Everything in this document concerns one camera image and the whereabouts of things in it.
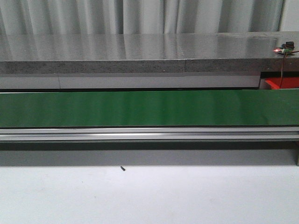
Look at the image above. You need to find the green conveyor belt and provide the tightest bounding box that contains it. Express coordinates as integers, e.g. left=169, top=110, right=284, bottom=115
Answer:
left=0, top=89, right=299, bottom=128

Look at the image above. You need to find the red plastic bin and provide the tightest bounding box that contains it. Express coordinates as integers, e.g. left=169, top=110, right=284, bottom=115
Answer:
left=265, top=77, right=299, bottom=90

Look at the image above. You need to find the aluminium conveyor frame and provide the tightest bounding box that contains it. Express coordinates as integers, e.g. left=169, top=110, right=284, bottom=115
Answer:
left=0, top=126, right=299, bottom=167

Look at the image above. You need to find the red orange wire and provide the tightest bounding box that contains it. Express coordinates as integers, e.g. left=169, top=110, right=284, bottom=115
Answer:
left=279, top=52, right=288, bottom=89

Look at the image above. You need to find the small green circuit board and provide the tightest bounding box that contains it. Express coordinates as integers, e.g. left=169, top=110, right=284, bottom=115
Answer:
left=273, top=41, right=299, bottom=55

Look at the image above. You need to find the white pleated curtain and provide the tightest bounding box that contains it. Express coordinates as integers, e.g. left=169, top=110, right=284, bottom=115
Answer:
left=0, top=0, right=299, bottom=35

